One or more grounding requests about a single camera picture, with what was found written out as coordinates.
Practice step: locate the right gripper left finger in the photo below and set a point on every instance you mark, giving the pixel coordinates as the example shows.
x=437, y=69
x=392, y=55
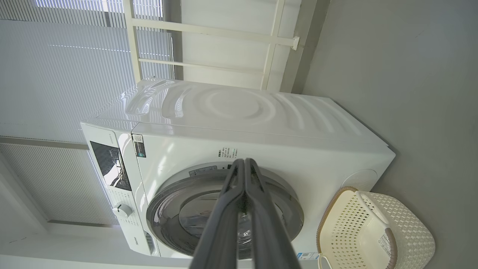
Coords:
x=220, y=231

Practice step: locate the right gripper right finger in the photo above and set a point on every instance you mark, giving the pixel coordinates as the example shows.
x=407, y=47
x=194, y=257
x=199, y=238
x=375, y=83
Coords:
x=270, y=235

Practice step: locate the dark round washer door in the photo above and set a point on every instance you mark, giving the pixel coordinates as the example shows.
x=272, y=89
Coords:
x=175, y=209

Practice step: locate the blue and white label sticker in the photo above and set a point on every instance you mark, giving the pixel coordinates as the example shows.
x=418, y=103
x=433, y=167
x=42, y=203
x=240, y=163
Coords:
x=307, y=256

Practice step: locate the cream perforated laundry basket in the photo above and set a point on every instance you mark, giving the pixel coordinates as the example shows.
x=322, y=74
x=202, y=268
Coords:
x=358, y=231

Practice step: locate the white washing machine dial knob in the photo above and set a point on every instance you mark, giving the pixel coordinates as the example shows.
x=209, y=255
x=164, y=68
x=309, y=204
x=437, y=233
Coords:
x=122, y=210

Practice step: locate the white front-load washing machine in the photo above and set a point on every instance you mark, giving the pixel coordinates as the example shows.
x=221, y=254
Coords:
x=231, y=127

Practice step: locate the product label sticker with barcode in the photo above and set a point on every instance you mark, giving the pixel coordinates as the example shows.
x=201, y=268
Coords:
x=384, y=241

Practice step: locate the black washing machine display panel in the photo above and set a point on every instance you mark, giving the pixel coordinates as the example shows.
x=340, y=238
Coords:
x=110, y=166

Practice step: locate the black white energy sticker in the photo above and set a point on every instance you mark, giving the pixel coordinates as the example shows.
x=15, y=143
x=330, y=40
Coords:
x=139, y=145

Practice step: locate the white pleated window blind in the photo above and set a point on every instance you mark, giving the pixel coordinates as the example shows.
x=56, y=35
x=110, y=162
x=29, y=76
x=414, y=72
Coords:
x=56, y=183

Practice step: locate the white metal railing frame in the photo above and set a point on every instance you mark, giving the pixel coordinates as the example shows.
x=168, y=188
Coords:
x=209, y=31

